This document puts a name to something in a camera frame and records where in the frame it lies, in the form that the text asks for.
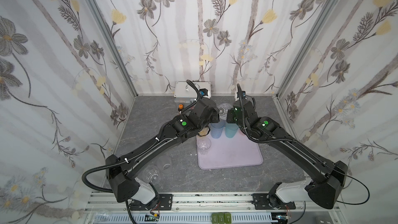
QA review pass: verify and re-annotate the teal plastic cup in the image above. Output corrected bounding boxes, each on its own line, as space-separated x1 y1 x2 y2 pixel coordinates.
225 123 239 139

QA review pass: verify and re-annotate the amber drinking glass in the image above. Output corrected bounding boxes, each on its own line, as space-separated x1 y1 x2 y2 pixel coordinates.
198 127 209 136

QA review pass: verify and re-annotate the blue plastic cup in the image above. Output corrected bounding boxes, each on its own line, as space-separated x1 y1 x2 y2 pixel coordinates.
210 119 226 139

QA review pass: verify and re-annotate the clear tumbler glass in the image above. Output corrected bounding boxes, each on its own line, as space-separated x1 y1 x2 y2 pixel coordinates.
197 137 211 155

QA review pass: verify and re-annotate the lilac plastic tray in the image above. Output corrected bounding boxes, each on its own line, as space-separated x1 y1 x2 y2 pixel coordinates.
197 128 263 170

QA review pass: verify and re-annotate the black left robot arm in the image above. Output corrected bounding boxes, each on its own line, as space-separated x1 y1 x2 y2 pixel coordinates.
82 80 219 209

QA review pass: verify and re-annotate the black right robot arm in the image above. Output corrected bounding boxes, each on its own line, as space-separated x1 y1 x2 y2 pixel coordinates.
227 86 349 209

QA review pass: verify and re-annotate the small clear glass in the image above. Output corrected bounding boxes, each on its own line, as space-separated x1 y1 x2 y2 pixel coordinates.
217 103 233 120

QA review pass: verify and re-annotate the brown bottle orange cap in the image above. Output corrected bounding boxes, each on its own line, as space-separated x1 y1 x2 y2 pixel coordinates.
178 104 184 112

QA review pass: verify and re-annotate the silver metal first-aid case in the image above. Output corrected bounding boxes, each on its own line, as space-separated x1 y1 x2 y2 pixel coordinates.
174 82 211 104

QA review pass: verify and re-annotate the clear glass front left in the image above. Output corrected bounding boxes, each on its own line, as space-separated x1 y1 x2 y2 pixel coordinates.
141 166 161 185

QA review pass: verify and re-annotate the green terminal block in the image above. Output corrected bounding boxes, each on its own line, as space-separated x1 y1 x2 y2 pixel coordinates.
211 213 232 224

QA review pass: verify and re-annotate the clear glass near rail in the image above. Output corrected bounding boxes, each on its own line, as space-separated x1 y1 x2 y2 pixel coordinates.
156 156 173 174

